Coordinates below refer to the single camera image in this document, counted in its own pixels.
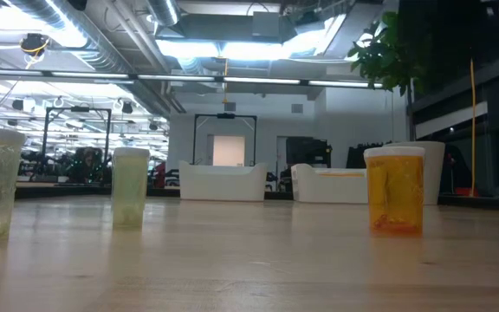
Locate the orange pill bottle white cap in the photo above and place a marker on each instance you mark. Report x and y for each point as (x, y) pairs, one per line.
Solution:
(394, 190)

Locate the white plastic bin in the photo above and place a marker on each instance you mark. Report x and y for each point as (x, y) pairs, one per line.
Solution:
(329, 188)
(223, 182)

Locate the black cabinet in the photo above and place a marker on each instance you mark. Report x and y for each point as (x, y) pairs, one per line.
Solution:
(308, 151)

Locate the long ceiling light bar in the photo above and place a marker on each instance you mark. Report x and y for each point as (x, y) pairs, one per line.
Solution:
(176, 78)

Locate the person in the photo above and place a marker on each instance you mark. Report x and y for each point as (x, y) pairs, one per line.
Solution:
(88, 162)

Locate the green leafy plant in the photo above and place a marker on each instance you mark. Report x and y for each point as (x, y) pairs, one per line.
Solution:
(384, 52)

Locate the black shelving unit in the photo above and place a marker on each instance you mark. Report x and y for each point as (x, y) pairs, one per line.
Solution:
(492, 86)

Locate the black gantry frame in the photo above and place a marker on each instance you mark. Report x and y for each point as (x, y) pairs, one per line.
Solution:
(78, 109)
(225, 115)

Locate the short silver ceiling duct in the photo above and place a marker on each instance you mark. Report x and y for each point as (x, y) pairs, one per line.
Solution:
(165, 11)

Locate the large silver ceiling duct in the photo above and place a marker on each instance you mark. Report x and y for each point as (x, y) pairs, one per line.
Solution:
(98, 47)

